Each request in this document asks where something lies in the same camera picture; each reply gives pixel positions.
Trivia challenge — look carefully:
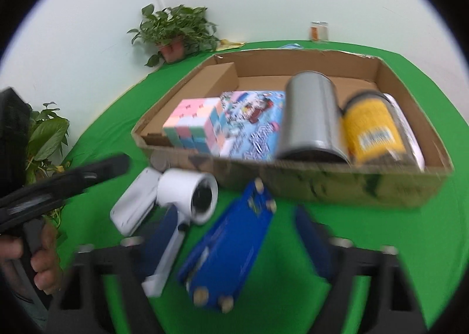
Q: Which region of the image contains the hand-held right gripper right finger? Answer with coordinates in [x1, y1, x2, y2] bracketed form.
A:
[293, 206, 427, 334]

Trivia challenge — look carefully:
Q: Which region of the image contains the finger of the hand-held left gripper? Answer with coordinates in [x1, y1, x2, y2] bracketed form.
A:
[0, 172, 98, 226]
[55, 154, 131, 188]

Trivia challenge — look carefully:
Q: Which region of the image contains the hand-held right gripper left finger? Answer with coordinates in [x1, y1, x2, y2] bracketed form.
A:
[47, 206, 184, 334]

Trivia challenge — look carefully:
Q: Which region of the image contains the large cardboard box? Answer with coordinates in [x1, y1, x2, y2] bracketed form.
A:
[131, 49, 455, 208]

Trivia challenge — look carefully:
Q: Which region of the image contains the blue toy car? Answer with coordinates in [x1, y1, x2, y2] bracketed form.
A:
[177, 177, 278, 315]

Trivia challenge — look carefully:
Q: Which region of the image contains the pastel cube puzzle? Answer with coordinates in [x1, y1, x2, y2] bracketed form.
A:
[162, 97, 235, 157]

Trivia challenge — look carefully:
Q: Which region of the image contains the silver metal can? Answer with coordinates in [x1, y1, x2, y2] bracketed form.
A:
[276, 71, 350, 164]

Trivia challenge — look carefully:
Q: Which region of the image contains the yellow label dried flower jar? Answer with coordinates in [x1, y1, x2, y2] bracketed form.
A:
[341, 91, 418, 167]

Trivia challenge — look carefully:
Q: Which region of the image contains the cartoon board game box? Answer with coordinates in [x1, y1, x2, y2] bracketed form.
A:
[219, 90, 286, 162]

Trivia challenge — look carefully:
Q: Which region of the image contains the white spray bottle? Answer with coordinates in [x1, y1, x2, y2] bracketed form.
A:
[383, 93, 426, 171]

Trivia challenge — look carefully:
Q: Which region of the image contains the person's left hand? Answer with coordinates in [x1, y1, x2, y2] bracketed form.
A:
[0, 224, 64, 295]

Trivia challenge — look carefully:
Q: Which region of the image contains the large leafy green plant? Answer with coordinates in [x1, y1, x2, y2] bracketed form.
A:
[24, 102, 72, 243]

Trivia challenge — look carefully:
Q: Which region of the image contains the white handheld hair dryer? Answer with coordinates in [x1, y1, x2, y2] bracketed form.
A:
[141, 168, 220, 298]

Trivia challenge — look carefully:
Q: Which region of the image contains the potted plant in orange pot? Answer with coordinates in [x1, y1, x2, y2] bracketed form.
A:
[127, 4, 220, 68]

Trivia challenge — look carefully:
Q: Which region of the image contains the yellow cloth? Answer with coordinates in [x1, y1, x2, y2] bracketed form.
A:
[215, 39, 245, 52]

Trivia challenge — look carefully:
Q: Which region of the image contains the glass jar with orange label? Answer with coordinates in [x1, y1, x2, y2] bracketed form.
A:
[310, 21, 329, 42]

